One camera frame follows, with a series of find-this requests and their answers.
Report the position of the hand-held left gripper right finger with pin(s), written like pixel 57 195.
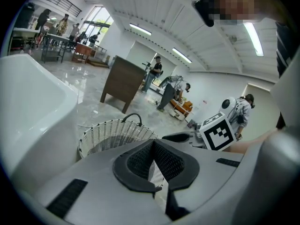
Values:
pixel 206 172

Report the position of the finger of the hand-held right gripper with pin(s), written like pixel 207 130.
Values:
pixel 180 136
pixel 185 143

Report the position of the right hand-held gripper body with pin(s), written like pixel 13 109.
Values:
pixel 218 135

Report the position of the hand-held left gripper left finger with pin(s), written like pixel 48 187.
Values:
pixel 98 191

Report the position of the woven laundry basket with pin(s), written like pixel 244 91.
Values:
pixel 112 132

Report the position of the person's right forearm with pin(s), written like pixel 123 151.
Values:
pixel 253 144

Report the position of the orange box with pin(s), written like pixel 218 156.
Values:
pixel 185 105

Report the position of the dark wooden side table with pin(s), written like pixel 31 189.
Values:
pixel 124 78

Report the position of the ceiling tube light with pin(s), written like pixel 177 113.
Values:
pixel 182 55
pixel 140 29
pixel 253 39

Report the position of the white bathtub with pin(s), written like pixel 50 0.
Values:
pixel 30 102

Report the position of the glass entrance door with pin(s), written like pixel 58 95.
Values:
pixel 98 22

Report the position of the black balcony railing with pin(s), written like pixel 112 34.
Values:
pixel 63 1

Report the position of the black head-worn camera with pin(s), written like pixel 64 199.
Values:
pixel 206 13

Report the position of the black frame table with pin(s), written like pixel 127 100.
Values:
pixel 56 37

